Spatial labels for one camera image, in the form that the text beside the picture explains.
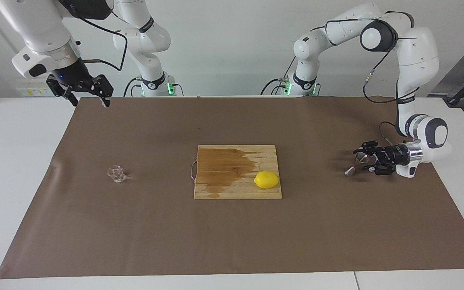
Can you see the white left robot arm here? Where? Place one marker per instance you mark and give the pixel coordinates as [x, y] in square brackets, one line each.
[417, 52]

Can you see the wooden cutting board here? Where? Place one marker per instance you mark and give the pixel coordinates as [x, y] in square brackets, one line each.
[236, 177]

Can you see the small clear glass cup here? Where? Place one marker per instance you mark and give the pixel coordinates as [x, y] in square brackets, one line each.
[117, 174]

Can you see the yellow lemon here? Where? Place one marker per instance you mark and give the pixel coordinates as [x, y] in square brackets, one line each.
[266, 180]

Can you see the steel double jigger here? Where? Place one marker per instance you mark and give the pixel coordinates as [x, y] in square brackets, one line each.
[361, 158]

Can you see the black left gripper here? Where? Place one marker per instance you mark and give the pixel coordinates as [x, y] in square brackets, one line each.
[395, 155]

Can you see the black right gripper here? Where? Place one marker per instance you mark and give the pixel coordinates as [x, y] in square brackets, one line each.
[69, 74]

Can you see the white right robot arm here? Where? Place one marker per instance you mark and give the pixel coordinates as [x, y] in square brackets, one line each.
[34, 28]

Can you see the brown paper table mat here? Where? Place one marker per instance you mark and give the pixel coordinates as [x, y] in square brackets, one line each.
[232, 241]

